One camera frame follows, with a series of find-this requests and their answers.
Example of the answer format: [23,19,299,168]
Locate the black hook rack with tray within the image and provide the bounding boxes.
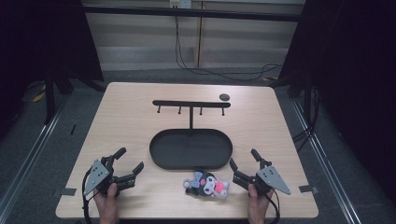
[148,99,233,172]

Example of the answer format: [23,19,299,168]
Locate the black floor cables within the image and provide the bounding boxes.
[291,85,323,153]

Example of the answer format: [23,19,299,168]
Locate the black wall cable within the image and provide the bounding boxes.
[174,14,284,82]

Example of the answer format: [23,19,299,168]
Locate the yellow floor marker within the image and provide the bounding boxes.
[32,84,47,104]

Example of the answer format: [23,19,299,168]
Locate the left hand-held gripper cable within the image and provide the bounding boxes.
[80,167,95,224]

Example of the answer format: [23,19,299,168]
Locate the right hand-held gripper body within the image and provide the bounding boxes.
[232,158,292,196]

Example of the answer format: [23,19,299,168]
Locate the black metal stand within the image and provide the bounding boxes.
[43,66,76,125]

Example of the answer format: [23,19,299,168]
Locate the black horizontal bar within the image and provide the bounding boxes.
[81,4,303,22]

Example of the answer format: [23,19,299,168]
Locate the aluminium floor rail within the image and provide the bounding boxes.
[0,99,68,216]
[290,99,363,224]

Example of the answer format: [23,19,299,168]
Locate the white wall socket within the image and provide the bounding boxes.
[169,0,192,9]

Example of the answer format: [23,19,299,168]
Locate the hand-held gripper cable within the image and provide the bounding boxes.
[80,167,95,224]
[266,188,281,224]

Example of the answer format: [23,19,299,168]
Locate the right hand-held gripper cable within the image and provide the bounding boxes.
[266,188,281,224]

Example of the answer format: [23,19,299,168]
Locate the dark curtain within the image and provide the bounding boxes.
[0,0,105,141]
[276,0,396,200]

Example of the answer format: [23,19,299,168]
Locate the person's left hand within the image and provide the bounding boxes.
[92,182,121,224]

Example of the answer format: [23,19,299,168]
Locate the grey tape piece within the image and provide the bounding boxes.
[60,187,78,197]
[298,184,319,194]

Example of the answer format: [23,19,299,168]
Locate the plush doll keychain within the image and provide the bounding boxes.
[182,170,231,201]

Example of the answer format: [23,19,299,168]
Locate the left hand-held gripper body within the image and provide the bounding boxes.
[83,154,138,198]

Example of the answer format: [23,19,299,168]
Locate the person's right hand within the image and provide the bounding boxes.
[247,183,275,224]

